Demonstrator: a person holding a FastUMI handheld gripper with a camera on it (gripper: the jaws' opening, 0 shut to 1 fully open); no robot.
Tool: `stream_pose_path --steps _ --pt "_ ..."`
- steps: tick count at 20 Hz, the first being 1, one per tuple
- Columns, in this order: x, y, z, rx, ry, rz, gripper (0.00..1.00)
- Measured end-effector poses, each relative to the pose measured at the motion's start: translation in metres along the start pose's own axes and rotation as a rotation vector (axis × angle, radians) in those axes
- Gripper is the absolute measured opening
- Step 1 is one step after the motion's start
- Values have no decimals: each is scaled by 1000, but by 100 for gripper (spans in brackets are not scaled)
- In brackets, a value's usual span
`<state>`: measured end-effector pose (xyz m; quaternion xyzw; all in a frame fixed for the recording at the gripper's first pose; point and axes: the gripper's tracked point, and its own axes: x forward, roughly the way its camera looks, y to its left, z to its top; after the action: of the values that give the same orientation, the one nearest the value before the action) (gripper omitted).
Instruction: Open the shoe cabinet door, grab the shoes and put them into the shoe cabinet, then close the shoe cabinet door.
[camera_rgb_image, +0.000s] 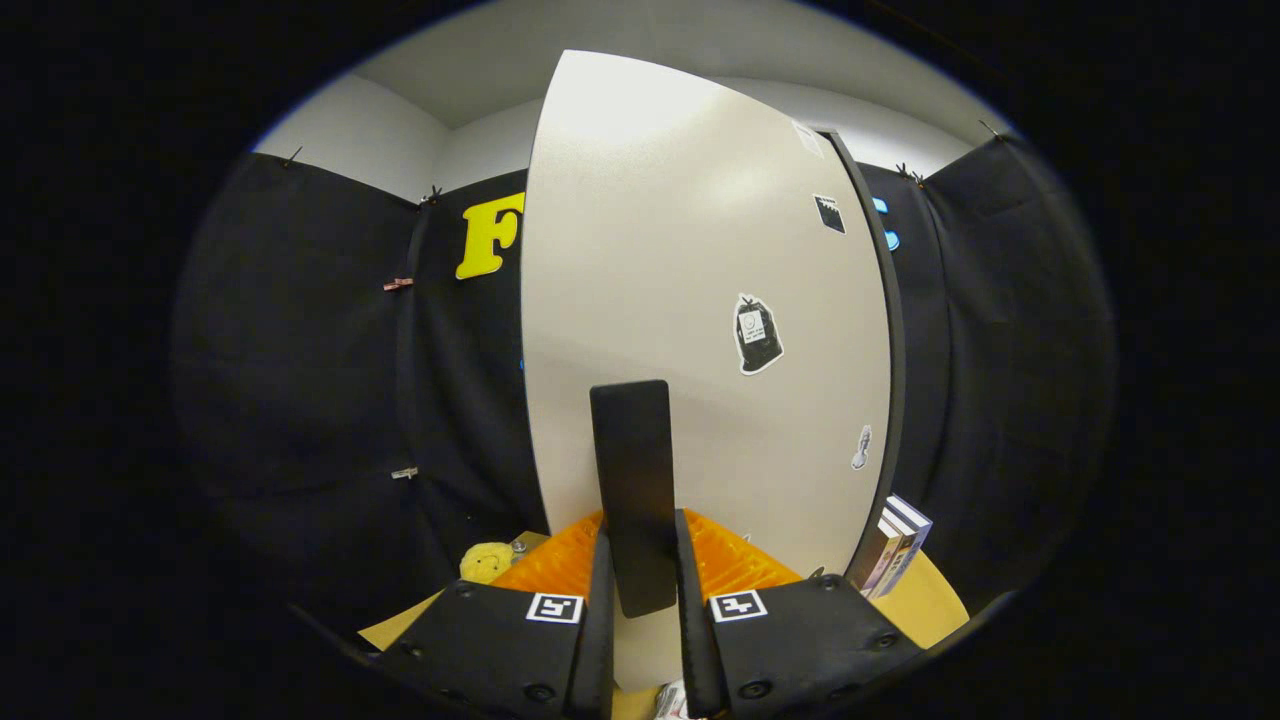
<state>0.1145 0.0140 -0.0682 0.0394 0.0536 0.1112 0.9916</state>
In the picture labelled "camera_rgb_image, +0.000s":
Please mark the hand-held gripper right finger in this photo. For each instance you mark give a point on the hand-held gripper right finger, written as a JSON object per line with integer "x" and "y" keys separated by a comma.
{"x": 800, "y": 640}

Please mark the white canvas shoe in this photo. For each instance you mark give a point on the white canvas shoe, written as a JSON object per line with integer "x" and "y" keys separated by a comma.
{"x": 670, "y": 702}

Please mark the grey shoe cabinet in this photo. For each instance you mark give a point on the grey shoe cabinet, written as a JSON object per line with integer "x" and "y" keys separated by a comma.
{"x": 897, "y": 350}

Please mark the yellow pineapple plush toy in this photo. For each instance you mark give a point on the yellow pineapple plush toy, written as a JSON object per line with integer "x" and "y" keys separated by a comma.
{"x": 485, "y": 562}

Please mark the black backdrop cloth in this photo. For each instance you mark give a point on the black backdrop cloth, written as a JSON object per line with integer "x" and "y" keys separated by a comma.
{"x": 300, "y": 400}

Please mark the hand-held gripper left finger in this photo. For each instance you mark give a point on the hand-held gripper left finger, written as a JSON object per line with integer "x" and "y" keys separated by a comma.
{"x": 480, "y": 640}

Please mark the black clip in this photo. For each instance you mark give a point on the black clip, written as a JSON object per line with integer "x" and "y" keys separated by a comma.
{"x": 291, "y": 156}
{"x": 991, "y": 129}
{"x": 908, "y": 174}
{"x": 432, "y": 193}

